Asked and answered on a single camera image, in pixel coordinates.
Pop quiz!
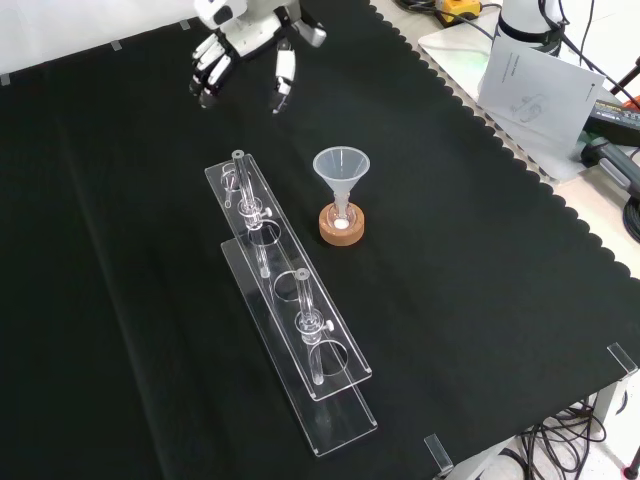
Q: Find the black and green device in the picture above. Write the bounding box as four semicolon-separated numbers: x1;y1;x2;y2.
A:
582;97;640;147

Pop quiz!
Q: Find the clear acrylic funnel stand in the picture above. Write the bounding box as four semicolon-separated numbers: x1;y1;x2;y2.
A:
203;148;379;459

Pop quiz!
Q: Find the white table leg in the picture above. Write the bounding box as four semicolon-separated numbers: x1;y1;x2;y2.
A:
592;377;629;426

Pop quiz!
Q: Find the white printed paper sheet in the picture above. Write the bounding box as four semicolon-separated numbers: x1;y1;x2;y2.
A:
477;43;606;157

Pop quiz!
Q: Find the black tripod leg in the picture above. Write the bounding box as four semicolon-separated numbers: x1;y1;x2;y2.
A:
608;54;640;109

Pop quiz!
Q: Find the grey and green tool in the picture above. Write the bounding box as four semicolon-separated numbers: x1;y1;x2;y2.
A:
579;142;640;201

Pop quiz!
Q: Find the glass round-bottom flask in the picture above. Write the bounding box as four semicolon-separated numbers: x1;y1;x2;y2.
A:
327;197;357;234

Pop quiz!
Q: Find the coiled black cable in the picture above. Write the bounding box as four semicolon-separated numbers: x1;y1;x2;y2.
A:
622;197;640;241

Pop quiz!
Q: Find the clear plastic funnel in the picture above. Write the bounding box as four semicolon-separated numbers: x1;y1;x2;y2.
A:
312;146;372;221

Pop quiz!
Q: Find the pale board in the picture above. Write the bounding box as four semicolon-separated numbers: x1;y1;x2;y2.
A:
417;8;601;182

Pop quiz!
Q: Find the black bench cloth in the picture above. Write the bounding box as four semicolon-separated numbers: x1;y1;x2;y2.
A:
0;0;640;480

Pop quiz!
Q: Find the bundle of black floor cables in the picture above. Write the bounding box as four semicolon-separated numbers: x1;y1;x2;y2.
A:
517;397;640;480

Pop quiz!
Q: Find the yellow stop button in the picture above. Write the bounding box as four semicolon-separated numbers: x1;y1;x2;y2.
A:
433;0;482;25

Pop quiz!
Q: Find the clear cloth clip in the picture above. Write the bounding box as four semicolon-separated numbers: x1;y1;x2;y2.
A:
606;342;640;376
423;433;455;476

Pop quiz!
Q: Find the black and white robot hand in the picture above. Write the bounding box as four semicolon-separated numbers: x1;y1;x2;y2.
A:
188;0;329;115

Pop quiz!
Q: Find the cork ring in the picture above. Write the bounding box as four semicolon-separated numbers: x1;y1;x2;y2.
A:
318;202;366;247

